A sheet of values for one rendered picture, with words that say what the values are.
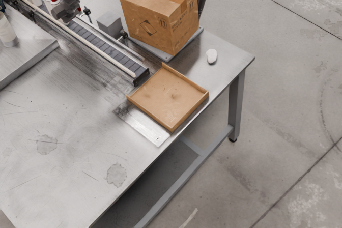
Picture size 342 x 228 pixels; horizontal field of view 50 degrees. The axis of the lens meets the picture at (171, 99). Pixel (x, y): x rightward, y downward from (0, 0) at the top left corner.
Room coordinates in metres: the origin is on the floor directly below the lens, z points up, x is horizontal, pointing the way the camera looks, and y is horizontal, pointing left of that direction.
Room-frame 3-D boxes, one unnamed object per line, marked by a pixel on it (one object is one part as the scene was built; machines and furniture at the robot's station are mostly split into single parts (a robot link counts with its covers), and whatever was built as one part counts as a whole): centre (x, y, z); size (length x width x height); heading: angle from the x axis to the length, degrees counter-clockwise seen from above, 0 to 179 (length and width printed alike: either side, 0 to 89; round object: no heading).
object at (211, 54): (1.24, -0.24, 0.85); 0.08 x 0.07 x 0.04; 135
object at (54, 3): (1.65, 0.51, 0.98); 0.05 x 0.05 x 0.20
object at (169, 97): (1.04, 0.02, 0.85); 0.30 x 0.26 x 0.04; 39
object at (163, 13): (1.47, -0.03, 0.99); 0.30 x 0.24 x 0.27; 47
